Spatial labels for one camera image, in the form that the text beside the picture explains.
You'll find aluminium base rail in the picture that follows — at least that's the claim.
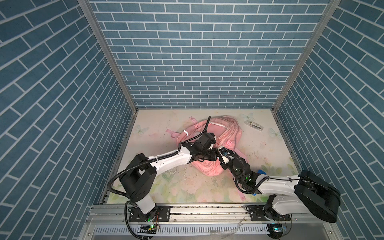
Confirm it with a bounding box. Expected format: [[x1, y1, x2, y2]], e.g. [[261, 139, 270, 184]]
[[79, 203, 342, 240]]

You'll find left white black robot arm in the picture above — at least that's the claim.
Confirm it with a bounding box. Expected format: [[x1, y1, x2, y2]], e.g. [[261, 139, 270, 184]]
[[119, 133, 217, 215]]

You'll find clear plastic pen box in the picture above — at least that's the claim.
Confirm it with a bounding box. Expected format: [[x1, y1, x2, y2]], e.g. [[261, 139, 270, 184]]
[[244, 121, 264, 132]]

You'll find left black corrugated cable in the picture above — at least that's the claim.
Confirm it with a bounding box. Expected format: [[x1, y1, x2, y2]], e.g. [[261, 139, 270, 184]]
[[107, 115, 212, 240]]

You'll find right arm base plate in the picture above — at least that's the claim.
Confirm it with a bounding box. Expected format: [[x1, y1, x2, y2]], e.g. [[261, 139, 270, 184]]
[[245, 205, 292, 222]]

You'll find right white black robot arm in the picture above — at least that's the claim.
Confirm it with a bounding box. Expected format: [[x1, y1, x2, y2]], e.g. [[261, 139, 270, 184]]
[[218, 150, 341, 223]]

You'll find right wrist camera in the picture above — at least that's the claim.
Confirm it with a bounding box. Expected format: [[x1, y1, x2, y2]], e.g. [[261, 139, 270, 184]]
[[219, 147, 235, 164]]

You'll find pink student backpack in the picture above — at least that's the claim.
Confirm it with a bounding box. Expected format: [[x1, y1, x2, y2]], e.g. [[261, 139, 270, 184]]
[[171, 116, 246, 203]]

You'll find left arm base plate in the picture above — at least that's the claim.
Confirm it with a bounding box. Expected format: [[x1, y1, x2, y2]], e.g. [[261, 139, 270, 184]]
[[129, 205, 171, 223]]

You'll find blue pencil case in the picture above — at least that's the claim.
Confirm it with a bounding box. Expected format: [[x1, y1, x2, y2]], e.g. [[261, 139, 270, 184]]
[[253, 170, 267, 196]]

